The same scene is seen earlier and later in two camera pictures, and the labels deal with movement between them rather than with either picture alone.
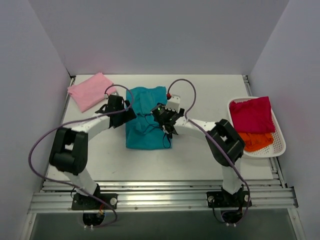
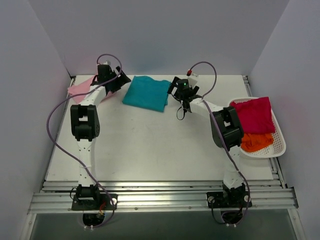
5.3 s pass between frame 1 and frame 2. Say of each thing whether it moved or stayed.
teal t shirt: moved
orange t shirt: stayed
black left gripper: moved
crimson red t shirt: stayed
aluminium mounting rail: stayed
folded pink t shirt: stayed
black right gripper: moved
